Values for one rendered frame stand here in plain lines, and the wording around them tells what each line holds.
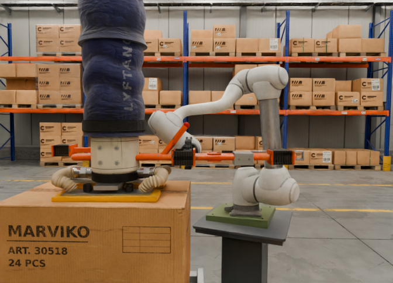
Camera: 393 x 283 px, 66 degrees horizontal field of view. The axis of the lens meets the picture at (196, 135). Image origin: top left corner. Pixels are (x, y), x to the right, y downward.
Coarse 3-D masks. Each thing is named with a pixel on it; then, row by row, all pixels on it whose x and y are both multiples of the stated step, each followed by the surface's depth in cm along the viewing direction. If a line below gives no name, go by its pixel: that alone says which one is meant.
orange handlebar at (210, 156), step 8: (80, 152) 135; (88, 152) 135; (208, 152) 111; (216, 152) 110; (80, 160) 108; (88, 160) 108; (136, 160) 108; (144, 160) 108; (152, 160) 108; (160, 160) 108; (168, 160) 108; (208, 160) 108; (216, 160) 108
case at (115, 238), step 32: (32, 192) 109; (0, 224) 93; (32, 224) 93; (64, 224) 93; (96, 224) 92; (128, 224) 92; (160, 224) 92; (0, 256) 94; (32, 256) 94; (64, 256) 93; (96, 256) 93; (128, 256) 93; (160, 256) 93
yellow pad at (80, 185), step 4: (80, 184) 116; (92, 184) 115; (124, 184) 115; (136, 184) 115; (164, 184) 119; (124, 188) 115; (136, 188) 115; (152, 188) 115; (156, 188) 115; (160, 188) 115
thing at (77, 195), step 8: (88, 184) 101; (128, 184) 100; (64, 192) 100; (72, 192) 100; (80, 192) 100; (88, 192) 100; (96, 192) 100; (104, 192) 100; (112, 192) 100; (120, 192) 100; (128, 192) 100; (136, 192) 100; (144, 192) 99; (152, 192) 102; (160, 192) 106; (56, 200) 96; (64, 200) 96; (72, 200) 96; (80, 200) 96; (88, 200) 96; (96, 200) 96; (104, 200) 96; (112, 200) 96; (120, 200) 96; (128, 200) 96; (136, 200) 96; (144, 200) 96; (152, 200) 96
